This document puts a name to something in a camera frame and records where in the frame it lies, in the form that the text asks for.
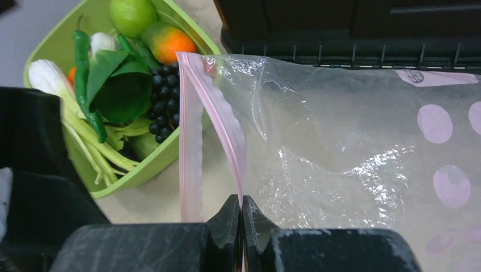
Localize green celery stalks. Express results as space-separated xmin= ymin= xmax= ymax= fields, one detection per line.
xmin=61 ymin=109 xmax=148 ymax=186

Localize green chilli pepper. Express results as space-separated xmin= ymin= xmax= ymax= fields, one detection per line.
xmin=72 ymin=15 xmax=107 ymax=143

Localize clear zip top bag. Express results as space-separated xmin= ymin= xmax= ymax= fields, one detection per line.
xmin=177 ymin=52 xmax=480 ymax=271

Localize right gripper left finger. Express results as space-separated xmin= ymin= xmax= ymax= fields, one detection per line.
xmin=50 ymin=195 xmax=242 ymax=272

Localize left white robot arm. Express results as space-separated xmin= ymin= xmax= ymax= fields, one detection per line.
xmin=1 ymin=87 xmax=108 ymax=271

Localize green apple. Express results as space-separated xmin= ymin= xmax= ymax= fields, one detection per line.
xmin=109 ymin=0 xmax=158 ymax=39

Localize white bok choy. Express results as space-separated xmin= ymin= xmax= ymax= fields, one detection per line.
xmin=27 ymin=32 xmax=121 ymax=119

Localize black grape bunch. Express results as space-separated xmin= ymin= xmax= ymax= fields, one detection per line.
xmin=147 ymin=62 xmax=180 ymax=144

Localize orange green mango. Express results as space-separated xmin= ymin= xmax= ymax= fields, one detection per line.
xmin=140 ymin=21 xmax=197 ymax=65

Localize green plastic tray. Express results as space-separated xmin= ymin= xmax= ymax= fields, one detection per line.
xmin=26 ymin=1 xmax=221 ymax=198

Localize black plastic toolbox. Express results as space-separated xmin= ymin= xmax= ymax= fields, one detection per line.
xmin=214 ymin=0 xmax=480 ymax=74

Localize green leafy vegetable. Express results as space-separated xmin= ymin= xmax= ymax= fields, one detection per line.
xmin=86 ymin=50 xmax=153 ymax=124

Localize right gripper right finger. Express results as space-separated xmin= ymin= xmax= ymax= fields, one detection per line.
xmin=242 ymin=195 xmax=421 ymax=271

